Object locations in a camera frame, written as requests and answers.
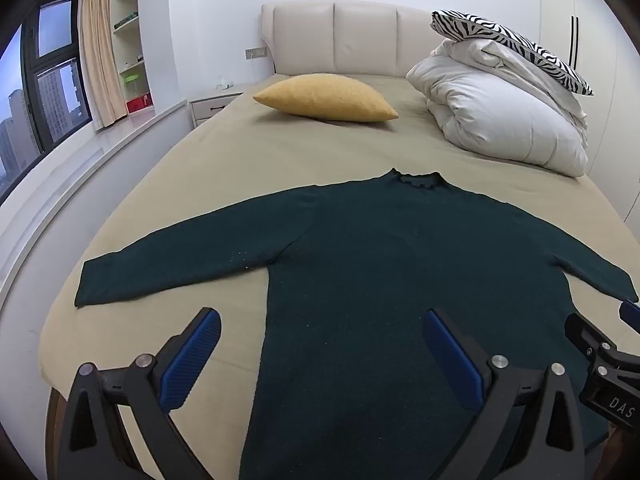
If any bed with beige sheet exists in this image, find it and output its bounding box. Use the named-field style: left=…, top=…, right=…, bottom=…
left=39, top=72, right=640, bottom=480

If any yellow pillow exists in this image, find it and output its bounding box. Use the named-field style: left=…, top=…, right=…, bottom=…
left=252, top=73, right=399, bottom=122

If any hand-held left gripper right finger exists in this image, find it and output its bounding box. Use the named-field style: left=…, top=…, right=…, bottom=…
left=421, top=307, right=587, bottom=480

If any white open shelf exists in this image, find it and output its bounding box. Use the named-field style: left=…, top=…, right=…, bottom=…
left=109, top=0, right=157, bottom=122

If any dark green sweater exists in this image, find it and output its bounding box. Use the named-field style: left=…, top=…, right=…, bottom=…
left=74, top=168, right=640, bottom=480

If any cream padded headboard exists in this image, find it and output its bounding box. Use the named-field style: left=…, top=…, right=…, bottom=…
left=261, top=0, right=442, bottom=79

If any beige curtain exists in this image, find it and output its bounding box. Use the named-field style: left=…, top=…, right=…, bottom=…
left=77, top=0, right=132, bottom=133

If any white duvet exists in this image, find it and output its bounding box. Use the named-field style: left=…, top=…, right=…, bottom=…
left=406, top=37, right=590, bottom=177

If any white nightstand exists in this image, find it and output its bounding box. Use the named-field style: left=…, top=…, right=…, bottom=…
left=189, top=82, right=246, bottom=128

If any white wardrobe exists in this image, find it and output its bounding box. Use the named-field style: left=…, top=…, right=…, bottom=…
left=537, top=0, right=640, bottom=213

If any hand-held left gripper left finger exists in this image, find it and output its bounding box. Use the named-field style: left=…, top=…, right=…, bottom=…
left=54, top=306, right=223, bottom=480

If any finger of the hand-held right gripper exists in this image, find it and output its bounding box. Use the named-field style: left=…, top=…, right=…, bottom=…
left=565, top=312, right=618, bottom=362
left=619, top=300, right=640, bottom=337

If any zebra striped pillow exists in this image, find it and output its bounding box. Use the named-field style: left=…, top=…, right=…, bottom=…
left=431, top=9, right=595, bottom=97

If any white window bench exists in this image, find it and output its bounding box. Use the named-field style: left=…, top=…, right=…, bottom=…
left=0, top=97, right=201, bottom=321

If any red box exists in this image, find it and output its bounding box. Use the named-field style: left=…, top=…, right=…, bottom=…
left=125, top=92, right=152, bottom=115

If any black framed window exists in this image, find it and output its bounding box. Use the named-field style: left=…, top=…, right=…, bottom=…
left=0, top=0, right=94, bottom=187

